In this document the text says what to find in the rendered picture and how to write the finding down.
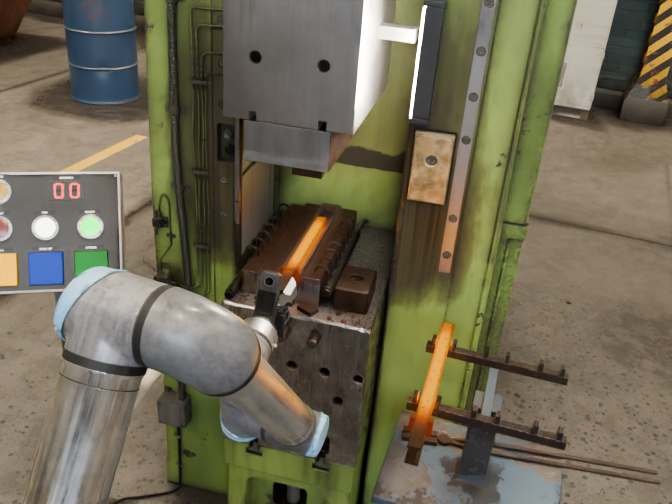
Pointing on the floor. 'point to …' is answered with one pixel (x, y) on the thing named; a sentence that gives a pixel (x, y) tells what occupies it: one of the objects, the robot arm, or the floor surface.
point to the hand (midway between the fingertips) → (286, 277)
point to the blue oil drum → (102, 51)
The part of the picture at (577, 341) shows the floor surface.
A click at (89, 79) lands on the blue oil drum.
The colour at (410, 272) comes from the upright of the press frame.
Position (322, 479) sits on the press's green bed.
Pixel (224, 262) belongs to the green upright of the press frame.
